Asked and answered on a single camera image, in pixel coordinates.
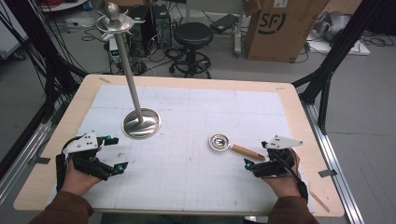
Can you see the black metal frame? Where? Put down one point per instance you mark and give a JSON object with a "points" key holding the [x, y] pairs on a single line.
{"points": [[330, 62], [46, 62]]}

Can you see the brown tape strip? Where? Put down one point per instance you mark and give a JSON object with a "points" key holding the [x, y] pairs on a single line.
{"points": [[319, 201]]}

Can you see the grey tape strip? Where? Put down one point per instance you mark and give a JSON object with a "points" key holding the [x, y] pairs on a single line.
{"points": [[328, 173], [42, 160]]}

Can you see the small device with green display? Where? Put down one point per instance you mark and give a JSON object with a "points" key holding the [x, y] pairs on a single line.
{"points": [[113, 51]]}

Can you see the white grid mat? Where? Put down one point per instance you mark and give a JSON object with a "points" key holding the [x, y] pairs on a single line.
{"points": [[186, 177]]}

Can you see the grey round machine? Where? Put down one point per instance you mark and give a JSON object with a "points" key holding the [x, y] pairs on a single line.
{"points": [[331, 26]]}

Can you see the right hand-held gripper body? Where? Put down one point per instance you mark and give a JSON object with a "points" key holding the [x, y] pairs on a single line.
{"points": [[281, 142]]}

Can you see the black computer tower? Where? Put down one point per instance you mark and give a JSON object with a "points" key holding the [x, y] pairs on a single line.
{"points": [[140, 28], [161, 25]]}

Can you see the black round stool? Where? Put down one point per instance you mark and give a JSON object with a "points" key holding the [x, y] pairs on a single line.
{"points": [[193, 34]]}

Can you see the black flat device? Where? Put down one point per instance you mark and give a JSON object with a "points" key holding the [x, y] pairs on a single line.
{"points": [[224, 23]]}

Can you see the person's left hand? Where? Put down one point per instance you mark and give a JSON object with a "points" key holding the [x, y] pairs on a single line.
{"points": [[76, 182]]}

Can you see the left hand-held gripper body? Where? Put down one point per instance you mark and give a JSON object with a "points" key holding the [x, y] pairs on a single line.
{"points": [[81, 144]]}

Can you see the aluminium rail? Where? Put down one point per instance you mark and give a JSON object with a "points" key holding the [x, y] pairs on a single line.
{"points": [[21, 155], [333, 155]]}

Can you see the person's right hand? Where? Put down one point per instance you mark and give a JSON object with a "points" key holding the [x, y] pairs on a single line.
{"points": [[284, 185]]}

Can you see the silver metal hanging stand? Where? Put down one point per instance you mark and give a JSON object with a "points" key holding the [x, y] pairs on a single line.
{"points": [[128, 73]]}

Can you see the white table leg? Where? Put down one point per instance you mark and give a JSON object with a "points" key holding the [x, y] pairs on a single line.
{"points": [[238, 31]]}

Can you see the brown cardboard box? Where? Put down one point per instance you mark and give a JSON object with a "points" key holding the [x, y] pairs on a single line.
{"points": [[289, 37]]}

